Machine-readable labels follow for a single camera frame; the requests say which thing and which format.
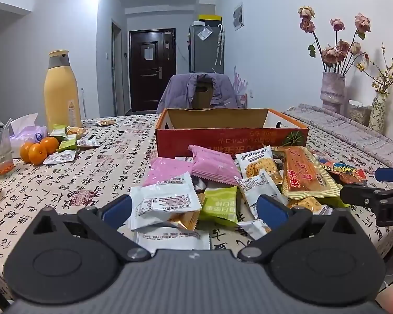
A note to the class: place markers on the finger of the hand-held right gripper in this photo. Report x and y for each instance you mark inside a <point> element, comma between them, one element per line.
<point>391,174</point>
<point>358,194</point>

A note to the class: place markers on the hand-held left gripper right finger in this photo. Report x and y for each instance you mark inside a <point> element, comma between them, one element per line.
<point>271,210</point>

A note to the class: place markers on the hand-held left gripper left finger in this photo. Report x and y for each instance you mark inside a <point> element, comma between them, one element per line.
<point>118,209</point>

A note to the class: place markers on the red blue snack packet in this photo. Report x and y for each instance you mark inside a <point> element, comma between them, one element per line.
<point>345,170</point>

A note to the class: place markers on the clear orange cracker packet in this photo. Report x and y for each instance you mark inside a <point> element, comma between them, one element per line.
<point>309,204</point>
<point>185,220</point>

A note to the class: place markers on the white snack packet red print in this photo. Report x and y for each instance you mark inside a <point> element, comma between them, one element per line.
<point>165,202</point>

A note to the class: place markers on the white packet cracker picture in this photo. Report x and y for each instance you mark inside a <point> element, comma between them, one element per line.
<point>257,163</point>

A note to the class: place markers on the long orange snack packet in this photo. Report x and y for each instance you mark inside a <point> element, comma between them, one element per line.
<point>306,173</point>

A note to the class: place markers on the green snack packet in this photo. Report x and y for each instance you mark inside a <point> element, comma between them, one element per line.
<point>217,207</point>

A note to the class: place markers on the pink snack packet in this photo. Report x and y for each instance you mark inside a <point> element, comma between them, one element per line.
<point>165,171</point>
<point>213,163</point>

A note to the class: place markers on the orange cardboard box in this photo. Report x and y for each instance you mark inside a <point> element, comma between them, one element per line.
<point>222,137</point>

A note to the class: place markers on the grey quilted cloth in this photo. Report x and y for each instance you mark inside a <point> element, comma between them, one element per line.
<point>353,137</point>

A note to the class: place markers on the floral slim vase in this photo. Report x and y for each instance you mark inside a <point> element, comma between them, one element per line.
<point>377,114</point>

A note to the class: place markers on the glass jar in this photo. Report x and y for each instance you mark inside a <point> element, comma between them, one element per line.
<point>359,114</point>

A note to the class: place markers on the small white snack packet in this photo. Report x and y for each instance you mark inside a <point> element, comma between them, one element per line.
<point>59,157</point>
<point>89,142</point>

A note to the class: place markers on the clear cookie packet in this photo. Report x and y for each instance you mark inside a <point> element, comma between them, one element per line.
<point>77,131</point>

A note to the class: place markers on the small clear snack packet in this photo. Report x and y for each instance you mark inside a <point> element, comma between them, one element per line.
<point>105,122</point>

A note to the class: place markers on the orange fruit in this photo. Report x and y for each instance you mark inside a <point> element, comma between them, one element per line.
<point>37,154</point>
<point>24,152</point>
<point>50,144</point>

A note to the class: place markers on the yellow flower branches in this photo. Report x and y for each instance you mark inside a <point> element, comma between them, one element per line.
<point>384,78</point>

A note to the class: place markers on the pink ribbed vase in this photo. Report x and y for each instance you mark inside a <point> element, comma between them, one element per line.
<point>332,91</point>

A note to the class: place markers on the purple tissue pack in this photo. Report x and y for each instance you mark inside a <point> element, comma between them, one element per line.
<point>29,134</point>

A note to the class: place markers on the yellow thermos bottle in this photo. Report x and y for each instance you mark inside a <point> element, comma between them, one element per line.
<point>62,95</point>

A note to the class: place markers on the clear glass cup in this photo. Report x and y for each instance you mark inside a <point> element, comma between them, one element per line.
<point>0,153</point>

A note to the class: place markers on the brown chair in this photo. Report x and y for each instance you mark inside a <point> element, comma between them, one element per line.
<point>201,99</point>

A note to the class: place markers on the purple puffer jacket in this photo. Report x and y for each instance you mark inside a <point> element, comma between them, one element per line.
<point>180,91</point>

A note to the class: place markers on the dried pink roses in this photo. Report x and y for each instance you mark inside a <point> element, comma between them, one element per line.
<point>334,54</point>

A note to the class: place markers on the dark brown door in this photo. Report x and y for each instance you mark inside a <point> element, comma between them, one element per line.
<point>152,72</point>

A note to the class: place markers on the grey refrigerator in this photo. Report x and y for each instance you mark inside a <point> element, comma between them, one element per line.
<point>203,55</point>

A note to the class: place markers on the white folded umbrella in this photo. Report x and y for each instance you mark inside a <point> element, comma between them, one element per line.
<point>220,44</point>

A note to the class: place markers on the clear plastic bag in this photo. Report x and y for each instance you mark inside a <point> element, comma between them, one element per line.
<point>204,33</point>

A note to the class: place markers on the yellow box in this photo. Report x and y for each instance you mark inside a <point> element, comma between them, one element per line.
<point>209,18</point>

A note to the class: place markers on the pink wall decoration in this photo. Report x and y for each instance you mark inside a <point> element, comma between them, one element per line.
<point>240,86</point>

